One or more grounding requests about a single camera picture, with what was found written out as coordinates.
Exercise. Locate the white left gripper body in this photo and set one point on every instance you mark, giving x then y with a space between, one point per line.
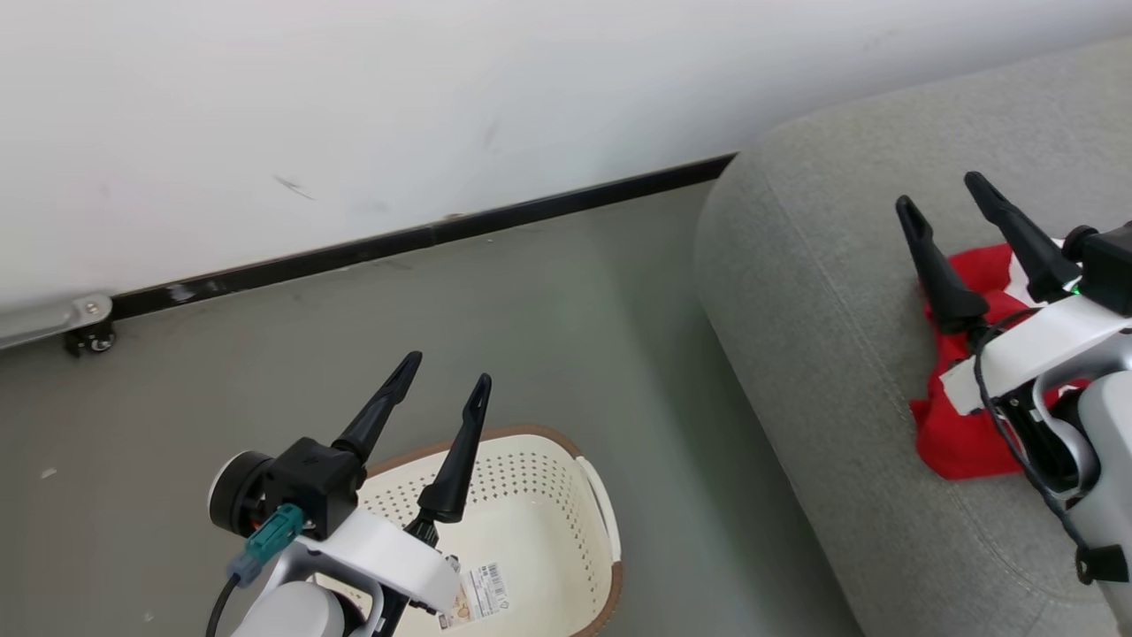
398 557

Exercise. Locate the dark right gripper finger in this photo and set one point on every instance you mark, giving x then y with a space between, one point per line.
951 292
1039 261

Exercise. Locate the grey fabric sofa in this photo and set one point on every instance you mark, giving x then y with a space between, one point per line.
822 310

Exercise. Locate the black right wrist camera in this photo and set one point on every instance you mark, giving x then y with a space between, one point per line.
1110 265

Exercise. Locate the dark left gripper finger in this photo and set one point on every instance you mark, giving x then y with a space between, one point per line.
460 469
380 416

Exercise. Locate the barcode label sticker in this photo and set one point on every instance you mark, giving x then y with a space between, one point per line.
482 588

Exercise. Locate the red jersey with large lettering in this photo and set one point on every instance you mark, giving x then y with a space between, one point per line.
964 442

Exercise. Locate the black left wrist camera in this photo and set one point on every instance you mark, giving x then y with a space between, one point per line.
309 482

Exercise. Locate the black baseboard strip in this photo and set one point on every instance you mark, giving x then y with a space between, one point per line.
433 234

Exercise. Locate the cream perforated laundry basket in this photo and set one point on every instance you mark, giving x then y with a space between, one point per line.
548 531

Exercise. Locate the small black caster wheel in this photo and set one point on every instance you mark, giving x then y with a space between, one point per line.
93 341

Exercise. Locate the grey metal frame rail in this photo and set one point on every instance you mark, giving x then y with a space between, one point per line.
44 326

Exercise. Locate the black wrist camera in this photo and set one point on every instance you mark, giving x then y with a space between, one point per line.
309 482
1110 265

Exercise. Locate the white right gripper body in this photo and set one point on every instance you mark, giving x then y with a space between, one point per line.
1035 354

